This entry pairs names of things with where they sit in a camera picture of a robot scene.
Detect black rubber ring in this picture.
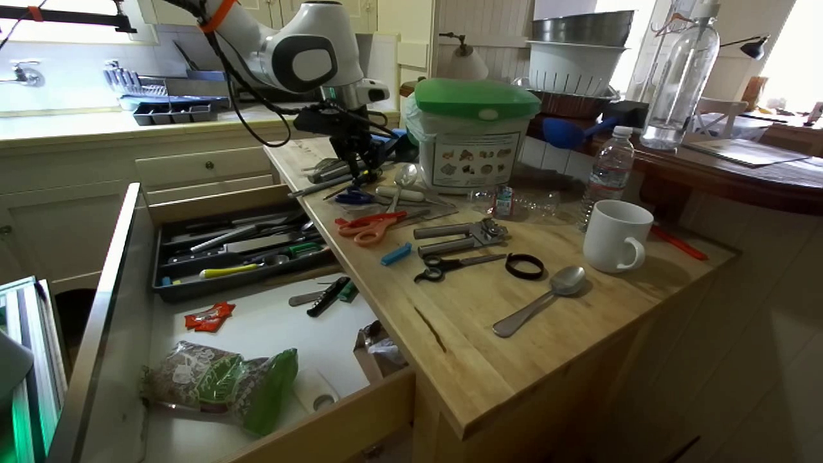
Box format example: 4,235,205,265
500,252,547,283

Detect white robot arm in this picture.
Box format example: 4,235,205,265
169,0,387,182

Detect green lidded plastic container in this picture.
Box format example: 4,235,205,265
403,77,540,193

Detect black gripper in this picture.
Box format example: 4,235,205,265
292,104,380,189

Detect blue plastic clip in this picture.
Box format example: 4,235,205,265
380,244,410,267

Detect blue handled scissors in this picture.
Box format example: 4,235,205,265
332,189,437,211

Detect clear water bottle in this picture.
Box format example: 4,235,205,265
581,126,634,225

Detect dark cutlery tray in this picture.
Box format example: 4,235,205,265
152,204,333,301

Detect metal can opener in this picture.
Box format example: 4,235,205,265
410,220,508,257

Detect small black scissors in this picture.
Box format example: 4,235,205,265
416,256,494,283

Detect red plastic piece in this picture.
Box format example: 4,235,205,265
183,301,234,333

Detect red pen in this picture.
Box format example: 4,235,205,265
650,225,708,263

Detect orange handled scissors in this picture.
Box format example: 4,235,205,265
333,211,440,248

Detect open wooden drawer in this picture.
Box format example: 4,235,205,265
48,186,413,463

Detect tall glass bottle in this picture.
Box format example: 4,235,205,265
641,0,719,151

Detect yellow handled metal scoop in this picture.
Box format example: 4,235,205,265
169,263,259,285

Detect metal spoon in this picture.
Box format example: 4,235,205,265
494,265,585,337

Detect white ceramic mug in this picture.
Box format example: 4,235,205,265
583,202,652,272

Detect brown cardboard box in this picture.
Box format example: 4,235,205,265
351,321,407,383

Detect green plastic bag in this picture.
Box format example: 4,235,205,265
140,340,297,438

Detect white colander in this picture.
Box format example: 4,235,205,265
526,42,621,97

